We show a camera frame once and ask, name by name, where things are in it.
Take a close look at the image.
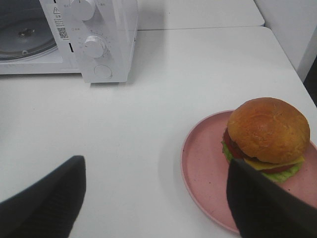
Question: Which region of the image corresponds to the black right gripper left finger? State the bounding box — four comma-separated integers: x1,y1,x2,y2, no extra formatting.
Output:
0,156,86,238

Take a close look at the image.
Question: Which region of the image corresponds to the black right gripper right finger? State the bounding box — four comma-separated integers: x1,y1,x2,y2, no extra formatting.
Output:
226,159,317,238

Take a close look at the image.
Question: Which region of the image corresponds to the pink round plate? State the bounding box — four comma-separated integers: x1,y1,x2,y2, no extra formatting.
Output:
180,111,317,233

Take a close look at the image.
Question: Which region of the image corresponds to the burger with lettuce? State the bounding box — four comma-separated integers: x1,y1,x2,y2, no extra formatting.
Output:
221,97,311,183

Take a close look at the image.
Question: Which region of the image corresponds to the round white door button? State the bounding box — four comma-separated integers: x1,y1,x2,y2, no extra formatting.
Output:
94,64,112,79

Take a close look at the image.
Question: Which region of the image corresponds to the white timer knob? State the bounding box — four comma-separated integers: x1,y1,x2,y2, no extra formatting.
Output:
84,35,106,58

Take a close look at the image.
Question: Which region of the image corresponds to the white microwave oven body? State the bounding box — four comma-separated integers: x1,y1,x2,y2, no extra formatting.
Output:
0,0,138,83

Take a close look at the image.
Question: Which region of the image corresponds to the white warning label sticker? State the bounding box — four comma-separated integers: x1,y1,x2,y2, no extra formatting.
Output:
52,4,69,41

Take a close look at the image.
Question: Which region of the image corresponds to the upper white power knob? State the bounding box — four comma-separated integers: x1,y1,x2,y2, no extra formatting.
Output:
70,0,96,21

